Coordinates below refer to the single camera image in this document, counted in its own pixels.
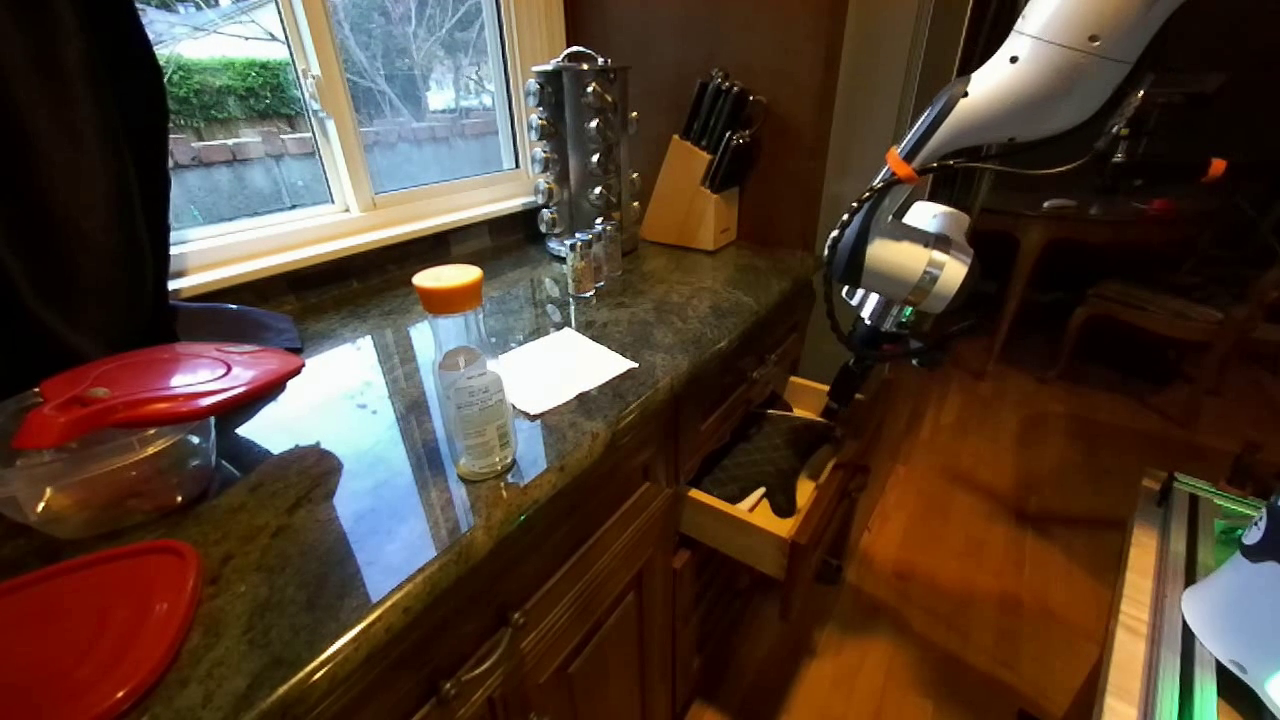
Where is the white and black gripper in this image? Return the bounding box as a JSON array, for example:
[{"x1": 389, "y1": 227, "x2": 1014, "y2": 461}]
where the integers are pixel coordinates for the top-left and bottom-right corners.
[{"x1": 826, "y1": 187, "x2": 971, "y2": 401}]

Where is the wooden drawer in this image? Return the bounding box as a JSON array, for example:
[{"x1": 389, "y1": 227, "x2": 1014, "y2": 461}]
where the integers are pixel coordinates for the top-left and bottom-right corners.
[{"x1": 679, "y1": 376, "x2": 852, "y2": 586}]

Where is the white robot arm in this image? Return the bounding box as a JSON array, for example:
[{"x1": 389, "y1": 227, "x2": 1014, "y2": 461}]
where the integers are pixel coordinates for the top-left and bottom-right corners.
[{"x1": 819, "y1": 0, "x2": 1186, "y2": 407}]

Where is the wooden knife block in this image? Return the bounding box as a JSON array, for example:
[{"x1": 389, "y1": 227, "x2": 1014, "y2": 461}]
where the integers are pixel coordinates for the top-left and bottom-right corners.
[{"x1": 640, "y1": 70, "x2": 764, "y2": 253}]

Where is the black oven mitt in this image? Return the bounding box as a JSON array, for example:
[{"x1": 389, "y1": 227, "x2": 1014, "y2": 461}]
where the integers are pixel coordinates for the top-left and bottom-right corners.
[{"x1": 701, "y1": 417, "x2": 834, "y2": 521}]

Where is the wooden chair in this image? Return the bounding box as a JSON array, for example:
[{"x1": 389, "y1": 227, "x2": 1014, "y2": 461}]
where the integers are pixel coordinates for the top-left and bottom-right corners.
[{"x1": 980, "y1": 203, "x2": 1280, "y2": 384}]

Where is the metal spice rack carousel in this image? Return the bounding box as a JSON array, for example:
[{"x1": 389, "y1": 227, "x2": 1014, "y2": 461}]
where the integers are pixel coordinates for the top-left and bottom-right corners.
[{"x1": 523, "y1": 44, "x2": 640, "y2": 259}]

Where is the white paper napkin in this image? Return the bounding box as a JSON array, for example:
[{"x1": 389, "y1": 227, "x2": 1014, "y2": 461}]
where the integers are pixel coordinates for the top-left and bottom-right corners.
[{"x1": 491, "y1": 329, "x2": 632, "y2": 417}]

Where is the clear jar orange lid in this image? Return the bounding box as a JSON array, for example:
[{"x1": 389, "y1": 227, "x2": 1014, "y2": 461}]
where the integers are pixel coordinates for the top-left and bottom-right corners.
[{"x1": 414, "y1": 265, "x2": 517, "y2": 479}]

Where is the white framed window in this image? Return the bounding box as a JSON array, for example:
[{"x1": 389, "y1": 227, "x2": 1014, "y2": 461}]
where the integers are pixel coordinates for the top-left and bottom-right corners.
[{"x1": 135, "y1": 0, "x2": 570, "y2": 295}]

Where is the granite kitchen counter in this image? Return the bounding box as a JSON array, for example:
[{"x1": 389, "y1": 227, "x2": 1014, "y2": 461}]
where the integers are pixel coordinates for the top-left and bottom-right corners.
[{"x1": 0, "y1": 214, "x2": 819, "y2": 720}]

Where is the glass bowl red lid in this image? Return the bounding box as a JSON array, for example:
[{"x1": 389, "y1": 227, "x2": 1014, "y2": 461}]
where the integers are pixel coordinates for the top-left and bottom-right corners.
[{"x1": 0, "y1": 340, "x2": 305, "y2": 539}]

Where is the red plastic lid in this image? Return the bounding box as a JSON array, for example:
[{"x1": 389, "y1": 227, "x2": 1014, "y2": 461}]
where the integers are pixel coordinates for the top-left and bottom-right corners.
[{"x1": 0, "y1": 539, "x2": 202, "y2": 720}]

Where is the black cable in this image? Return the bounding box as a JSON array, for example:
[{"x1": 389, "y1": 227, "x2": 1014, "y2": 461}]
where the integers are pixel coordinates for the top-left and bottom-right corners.
[{"x1": 817, "y1": 75, "x2": 971, "y2": 354}]

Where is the metal cabinet door handle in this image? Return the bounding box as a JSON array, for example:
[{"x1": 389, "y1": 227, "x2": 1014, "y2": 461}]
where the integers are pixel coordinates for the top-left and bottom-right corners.
[{"x1": 418, "y1": 613, "x2": 523, "y2": 720}]

